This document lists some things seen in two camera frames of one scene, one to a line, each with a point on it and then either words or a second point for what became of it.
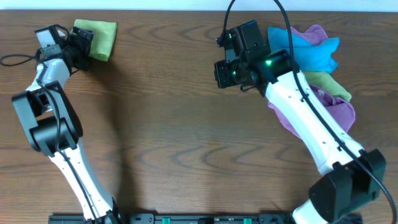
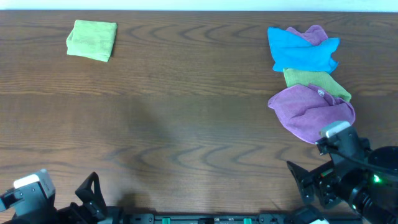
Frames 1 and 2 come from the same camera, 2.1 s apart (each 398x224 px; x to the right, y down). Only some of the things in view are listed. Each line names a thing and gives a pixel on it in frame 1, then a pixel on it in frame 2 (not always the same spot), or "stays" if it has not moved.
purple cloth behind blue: [314, 34] stays
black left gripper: [84, 50] → [96, 209]
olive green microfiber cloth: [325, 81] stays
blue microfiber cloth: [308, 56] stays
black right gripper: [222, 80] → [323, 178]
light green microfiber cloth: [104, 37] stays
